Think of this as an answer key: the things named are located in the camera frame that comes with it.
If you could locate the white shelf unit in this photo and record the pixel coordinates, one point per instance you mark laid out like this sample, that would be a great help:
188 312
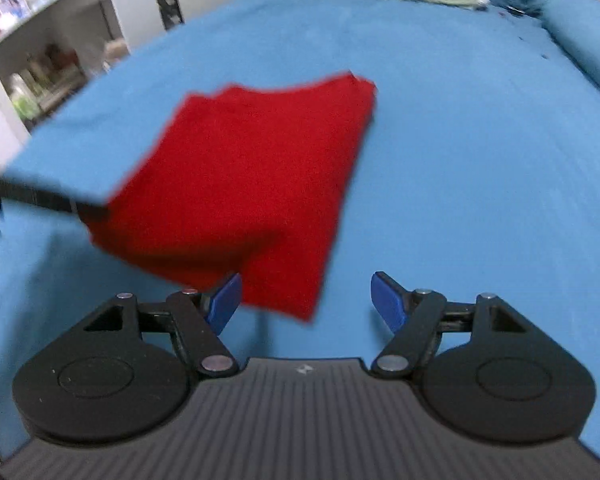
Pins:
45 45

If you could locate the white plastic bag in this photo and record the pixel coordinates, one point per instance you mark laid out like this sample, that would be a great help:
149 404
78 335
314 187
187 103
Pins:
114 55

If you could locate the bed with blue sheet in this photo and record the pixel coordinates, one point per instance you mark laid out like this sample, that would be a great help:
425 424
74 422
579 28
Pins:
454 160

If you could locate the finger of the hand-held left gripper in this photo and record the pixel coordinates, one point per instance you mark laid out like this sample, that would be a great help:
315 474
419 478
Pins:
45 197

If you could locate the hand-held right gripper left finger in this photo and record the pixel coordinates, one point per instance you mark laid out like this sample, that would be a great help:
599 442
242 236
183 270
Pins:
223 305

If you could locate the blue duvet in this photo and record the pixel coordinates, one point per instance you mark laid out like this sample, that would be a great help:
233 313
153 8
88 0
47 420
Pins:
587 40

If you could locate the red knit sweater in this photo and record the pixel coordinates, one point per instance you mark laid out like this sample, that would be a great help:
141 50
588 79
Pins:
240 180

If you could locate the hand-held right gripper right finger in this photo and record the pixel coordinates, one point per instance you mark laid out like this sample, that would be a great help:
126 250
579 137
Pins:
387 302

